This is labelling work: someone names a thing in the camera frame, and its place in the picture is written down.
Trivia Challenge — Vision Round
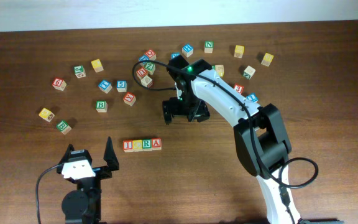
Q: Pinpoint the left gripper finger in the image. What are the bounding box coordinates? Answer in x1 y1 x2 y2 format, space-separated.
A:
103 136 119 171
58 144 74 165

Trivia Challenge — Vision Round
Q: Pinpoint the red I block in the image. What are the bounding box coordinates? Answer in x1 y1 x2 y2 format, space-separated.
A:
122 140 134 152

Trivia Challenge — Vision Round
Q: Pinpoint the yellow C block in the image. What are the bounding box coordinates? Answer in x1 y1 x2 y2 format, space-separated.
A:
132 139 143 152

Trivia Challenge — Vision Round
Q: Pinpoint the green R block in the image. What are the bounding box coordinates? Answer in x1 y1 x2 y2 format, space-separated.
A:
142 139 152 151

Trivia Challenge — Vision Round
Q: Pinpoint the red A block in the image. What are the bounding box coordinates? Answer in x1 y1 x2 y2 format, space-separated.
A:
151 138 162 151

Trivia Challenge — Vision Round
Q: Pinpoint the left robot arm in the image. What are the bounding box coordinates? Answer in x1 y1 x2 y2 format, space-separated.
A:
57 138 119 224

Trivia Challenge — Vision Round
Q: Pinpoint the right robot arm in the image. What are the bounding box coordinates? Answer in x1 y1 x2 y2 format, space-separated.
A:
162 56 303 223

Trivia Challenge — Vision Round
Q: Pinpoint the green B block lower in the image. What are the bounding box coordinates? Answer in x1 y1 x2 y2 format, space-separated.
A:
56 120 71 134

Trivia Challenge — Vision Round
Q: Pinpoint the green b block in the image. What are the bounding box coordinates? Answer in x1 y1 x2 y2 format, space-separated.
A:
56 120 71 134
95 101 108 113

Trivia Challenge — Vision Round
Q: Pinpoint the plain wood red-edged block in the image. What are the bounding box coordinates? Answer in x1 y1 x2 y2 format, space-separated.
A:
141 75 154 88

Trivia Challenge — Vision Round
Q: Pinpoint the yellow block far left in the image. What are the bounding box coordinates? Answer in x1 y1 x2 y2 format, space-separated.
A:
39 108 55 122

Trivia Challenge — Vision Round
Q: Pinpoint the yellow 8 block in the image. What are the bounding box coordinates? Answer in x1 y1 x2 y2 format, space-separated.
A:
213 65 224 77

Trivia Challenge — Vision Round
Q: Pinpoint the green B block upper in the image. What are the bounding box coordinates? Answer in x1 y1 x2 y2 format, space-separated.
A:
95 101 108 113

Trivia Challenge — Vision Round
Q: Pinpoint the blue X block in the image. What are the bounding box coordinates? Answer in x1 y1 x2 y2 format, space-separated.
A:
171 52 180 58

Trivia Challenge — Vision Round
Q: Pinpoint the green Z block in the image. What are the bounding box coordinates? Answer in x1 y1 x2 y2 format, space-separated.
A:
144 62 155 75

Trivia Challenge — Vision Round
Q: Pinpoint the red 3 block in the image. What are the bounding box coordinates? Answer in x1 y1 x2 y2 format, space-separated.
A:
234 84 244 94

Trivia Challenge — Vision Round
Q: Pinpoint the blue H block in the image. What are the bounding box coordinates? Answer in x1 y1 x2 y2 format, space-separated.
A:
182 44 194 57

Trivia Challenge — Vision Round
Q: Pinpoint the red U block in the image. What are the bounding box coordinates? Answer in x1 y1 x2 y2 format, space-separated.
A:
135 67 148 80

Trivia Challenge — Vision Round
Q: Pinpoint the red Y block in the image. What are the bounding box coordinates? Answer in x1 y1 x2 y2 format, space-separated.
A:
123 92 136 106

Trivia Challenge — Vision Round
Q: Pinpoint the green N block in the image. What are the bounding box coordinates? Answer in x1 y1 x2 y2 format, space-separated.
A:
204 41 214 54

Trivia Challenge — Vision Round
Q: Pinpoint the red Q block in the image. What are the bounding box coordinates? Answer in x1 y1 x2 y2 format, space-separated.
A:
145 49 157 60

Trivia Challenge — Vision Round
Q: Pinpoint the blue D block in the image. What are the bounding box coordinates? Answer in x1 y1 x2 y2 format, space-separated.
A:
139 54 150 63

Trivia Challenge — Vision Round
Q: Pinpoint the blue L block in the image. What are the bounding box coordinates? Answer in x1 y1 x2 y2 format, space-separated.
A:
246 93 259 103

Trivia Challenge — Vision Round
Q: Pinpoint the plain wood O block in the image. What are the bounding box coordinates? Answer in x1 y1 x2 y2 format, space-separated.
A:
243 65 256 80

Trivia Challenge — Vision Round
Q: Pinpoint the blue 5 block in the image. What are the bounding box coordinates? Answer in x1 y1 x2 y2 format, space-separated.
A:
116 80 127 92

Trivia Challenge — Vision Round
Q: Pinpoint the blue T block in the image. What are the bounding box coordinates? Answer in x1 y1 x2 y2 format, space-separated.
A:
98 80 112 93

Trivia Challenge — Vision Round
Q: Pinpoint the red 6 block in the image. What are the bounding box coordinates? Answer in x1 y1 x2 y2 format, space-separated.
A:
52 78 67 91

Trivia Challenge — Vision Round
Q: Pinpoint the yellow block upper middle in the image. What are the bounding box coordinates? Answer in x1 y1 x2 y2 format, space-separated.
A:
234 45 245 58

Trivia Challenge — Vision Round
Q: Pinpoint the green J block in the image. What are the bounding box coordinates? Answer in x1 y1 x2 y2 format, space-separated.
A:
73 65 86 78

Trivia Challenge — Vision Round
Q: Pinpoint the yellow block upper right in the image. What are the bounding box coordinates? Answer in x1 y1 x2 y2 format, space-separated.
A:
261 53 274 67

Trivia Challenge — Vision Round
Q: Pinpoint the yellow block upper left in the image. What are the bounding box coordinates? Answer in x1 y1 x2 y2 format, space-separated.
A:
91 59 104 73

